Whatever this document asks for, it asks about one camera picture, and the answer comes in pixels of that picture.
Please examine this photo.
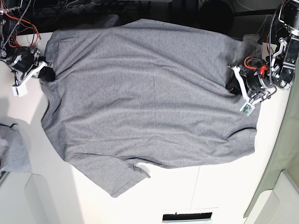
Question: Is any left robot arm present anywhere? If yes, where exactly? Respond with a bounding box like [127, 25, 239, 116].
[226, 0, 299, 101]

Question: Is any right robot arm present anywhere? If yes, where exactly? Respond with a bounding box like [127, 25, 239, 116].
[0, 0, 56, 86]

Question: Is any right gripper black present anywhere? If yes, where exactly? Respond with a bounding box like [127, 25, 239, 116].
[8, 47, 56, 82]

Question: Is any white floor vent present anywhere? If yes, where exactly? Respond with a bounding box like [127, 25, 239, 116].
[161, 208, 218, 224]

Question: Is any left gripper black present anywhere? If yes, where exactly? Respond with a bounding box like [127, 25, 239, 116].
[226, 68, 273, 95]

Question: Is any grey t-shirt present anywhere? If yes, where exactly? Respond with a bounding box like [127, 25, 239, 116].
[41, 19, 261, 197]

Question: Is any grey cloth pile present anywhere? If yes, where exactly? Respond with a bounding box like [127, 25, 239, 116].
[0, 117, 32, 173]

